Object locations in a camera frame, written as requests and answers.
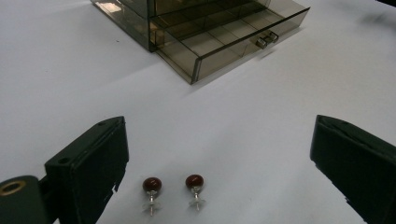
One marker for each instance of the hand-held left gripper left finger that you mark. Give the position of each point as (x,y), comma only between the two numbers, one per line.
(90,161)

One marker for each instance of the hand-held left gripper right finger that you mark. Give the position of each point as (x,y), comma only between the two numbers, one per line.
(358,165)

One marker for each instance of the red bead stud earring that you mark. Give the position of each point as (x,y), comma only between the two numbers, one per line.
(195,183)
(152,186)

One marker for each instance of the smoky clear plastic drawer box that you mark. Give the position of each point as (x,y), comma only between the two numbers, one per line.
(130,12)

